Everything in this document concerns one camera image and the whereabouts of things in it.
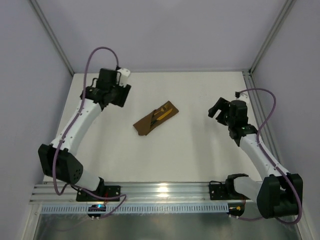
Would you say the brown cloth napkin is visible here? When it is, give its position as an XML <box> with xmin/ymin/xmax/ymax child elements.
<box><xmin>133</xmin><ymin>100</ymin><xmax>179</xmax><ymax>136</ymax></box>

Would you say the gold fork green handle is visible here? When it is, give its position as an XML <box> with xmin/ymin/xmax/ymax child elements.
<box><xmin>151</xmin><ymin>104</ymin><xmax>172</xmax><ymax>121</ymax></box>

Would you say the gold knife green handle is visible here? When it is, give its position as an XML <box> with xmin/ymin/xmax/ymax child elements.
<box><xmin>150</xmin><ymin>108</ymin><xmax>173</xmax><ymax>126</ymax></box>

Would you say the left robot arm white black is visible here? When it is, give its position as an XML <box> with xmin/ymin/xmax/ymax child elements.
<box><xmin>38</xmin><ymin>68</ymin><xmax>131</xmax><ymax>192</ymax></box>

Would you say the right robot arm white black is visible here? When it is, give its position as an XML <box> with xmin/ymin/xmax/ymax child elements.
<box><xmin>208</xmin><ymin>97</ymin><xmax>303</xmax><ymax>219</ymax></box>

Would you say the right black controller board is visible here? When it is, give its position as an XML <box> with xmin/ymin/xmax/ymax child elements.
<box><xmin>227</xmin><ymin>204</ymin><xmax>245</xmax><ymax>219</ymax></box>

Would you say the black controller board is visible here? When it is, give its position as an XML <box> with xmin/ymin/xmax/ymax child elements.
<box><xmin>87</xmin><ymin>203</ymin><xmax>106</xmax><ymax>220</ymax></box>
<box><xmin>227</xmin><ymin>204</ymin><xmax>245</xmax><ymax>219</ymax></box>

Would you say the left black controller board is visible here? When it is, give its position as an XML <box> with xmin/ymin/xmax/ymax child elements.
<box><xmin>87</xmin><ymin>203</ymin><xmax>106</xmax><ymax>220</ymax></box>

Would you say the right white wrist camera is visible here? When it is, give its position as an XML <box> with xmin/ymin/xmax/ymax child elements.
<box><xmin>235</xmin><ymin>91</ymin><xmax>250</xmax><ymax>103</ymax></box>

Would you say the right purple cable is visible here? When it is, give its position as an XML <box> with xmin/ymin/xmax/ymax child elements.
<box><xmin>228</xmin><ymin>87</ymin><xmax>303</xmax><ymax>224</ymax></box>

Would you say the purple cable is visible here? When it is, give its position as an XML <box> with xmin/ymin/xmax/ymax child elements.
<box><xmin>228</xmin><ymin>87</ymin><xmax>303</xmax><ymax>224</ymax></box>
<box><xmin>52</xmin><ymin>46</ymin><xmax>127</xmax><ymax>221</ymax></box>

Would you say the right aluminium rail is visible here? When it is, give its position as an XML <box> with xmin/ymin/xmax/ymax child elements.
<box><xmin>240</xmin><ymin>71</ymin><xmax>288</xmax><ymax>179</ymax></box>

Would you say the aluminium rail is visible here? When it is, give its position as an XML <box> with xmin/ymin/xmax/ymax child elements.
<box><xmin>28</xmin><ymin>181</ymin><xmax>303</xmax><ymax>204</ymax></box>
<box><xmin>240</xmin><ymin>71</ymin><xmax>288</xmax><ymax>179</ymax></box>

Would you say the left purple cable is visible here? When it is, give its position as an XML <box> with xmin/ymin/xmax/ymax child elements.
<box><xmin>52</xmin><ymin>46</ymin><xmax>127</xmax><ymax>221</ymax></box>

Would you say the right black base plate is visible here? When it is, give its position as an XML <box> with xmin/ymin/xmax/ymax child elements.
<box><xmin>208</xmin><ymin>180</ymin><xmax>257</xmax><ymax>201</ymax></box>

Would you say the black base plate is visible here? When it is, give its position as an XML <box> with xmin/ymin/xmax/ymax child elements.
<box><xmin>208</xmin><ymin>180</ymin><xmax>257</xmax><ymax>201</ymax></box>
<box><xmin>76</xmin><ymin>182</ymin><xmax>121</xmax><ymax>202</ymax></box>

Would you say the left aluminium frame post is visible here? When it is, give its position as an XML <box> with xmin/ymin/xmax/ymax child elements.
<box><xmin>27</xmin><ymin>0</ymin><xmax>75</xmax><ymax>76</ymax></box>

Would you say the aluminium frame post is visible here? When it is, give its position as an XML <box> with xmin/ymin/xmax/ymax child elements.
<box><xmin>248</xmin><ymin>0</ymin><xmax>297</xmax><ymax>75</ymax></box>
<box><xmin>27</xmin><ymin>0</ymin><xmax>75</xmax><ymax>76</ymax></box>

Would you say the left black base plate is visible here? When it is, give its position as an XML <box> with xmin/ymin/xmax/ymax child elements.
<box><xmin>76</xmin><ymin>182</ymin><xmax>121</xmax><ymax>202</ymax></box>

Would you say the grey slotted cable duct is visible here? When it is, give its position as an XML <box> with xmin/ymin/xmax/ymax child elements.
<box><xmin>40</xmin><ymin>202</ymin><xmax>228</xmax><ymax>214</ymax></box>

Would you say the right aluminium frame post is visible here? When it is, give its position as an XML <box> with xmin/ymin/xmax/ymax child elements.
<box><xmin>248</xmin><ymin>0</ymin><xmax>297</xmax><ymax>75</ymax></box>

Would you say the front aluminium rail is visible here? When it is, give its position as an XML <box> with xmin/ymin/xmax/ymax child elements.
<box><xmin>28</xmin><ymin>181</ymin><xmax>303</xmax><ymax>204</ymax></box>

